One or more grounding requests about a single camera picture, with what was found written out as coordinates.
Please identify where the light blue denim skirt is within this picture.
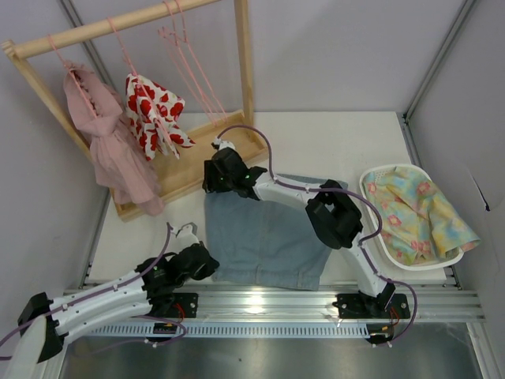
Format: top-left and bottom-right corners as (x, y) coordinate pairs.
(204, 192), (331, 291)

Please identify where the pink wire hanger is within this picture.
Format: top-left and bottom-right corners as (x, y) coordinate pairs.
(157, 0), (227, 126)

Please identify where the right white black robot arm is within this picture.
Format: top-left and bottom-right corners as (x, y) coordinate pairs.
(203, 147), (395, 319)

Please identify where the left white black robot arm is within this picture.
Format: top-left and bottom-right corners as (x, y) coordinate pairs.
(18, 242), (219, 362)

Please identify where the pink hanger with dress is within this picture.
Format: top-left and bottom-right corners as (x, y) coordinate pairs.
(46, 35), (98, 118)

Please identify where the wooden clothes rack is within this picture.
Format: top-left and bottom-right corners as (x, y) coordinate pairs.
(2, 0), (267, 202)

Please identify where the red floral white garment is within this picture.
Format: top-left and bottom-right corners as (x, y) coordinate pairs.
(125, 73), (195, 161)

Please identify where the pink dress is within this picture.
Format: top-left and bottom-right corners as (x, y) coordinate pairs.
(63, 61), (165, 216)

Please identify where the white perforated plastic basket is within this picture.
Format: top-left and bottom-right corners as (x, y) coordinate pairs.
(358, 161), (466, 271)

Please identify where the pastel floral cloth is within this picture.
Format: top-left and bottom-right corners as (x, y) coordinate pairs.
(362, 165), (481, 260)

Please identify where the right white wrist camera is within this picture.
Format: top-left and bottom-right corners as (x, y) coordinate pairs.
(211, 137), (236, 151)

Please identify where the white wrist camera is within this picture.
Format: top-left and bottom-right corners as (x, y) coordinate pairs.
(211, 137), (236, 151)
(170, 223), (200, 253)

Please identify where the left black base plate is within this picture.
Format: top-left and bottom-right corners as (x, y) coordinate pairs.
(148, 293), (199, 320)

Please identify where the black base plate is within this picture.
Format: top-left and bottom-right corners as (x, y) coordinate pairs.
(148, 293), (199, 320)
(332, 292), (411, 320)

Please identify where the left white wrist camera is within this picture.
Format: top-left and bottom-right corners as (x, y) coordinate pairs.
(170, 223), (200, 253)

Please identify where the white slotted cable duct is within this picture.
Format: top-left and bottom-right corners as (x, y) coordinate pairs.
(85, 321), (369, 339)

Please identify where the aluminium mounting rail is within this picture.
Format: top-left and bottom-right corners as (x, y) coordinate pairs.
(177, 283), (485, 323)

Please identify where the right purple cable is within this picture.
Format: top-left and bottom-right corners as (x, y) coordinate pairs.
(214, 124), (418, 348)

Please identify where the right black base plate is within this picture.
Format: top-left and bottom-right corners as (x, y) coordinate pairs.
(332, 292), (411, 320)

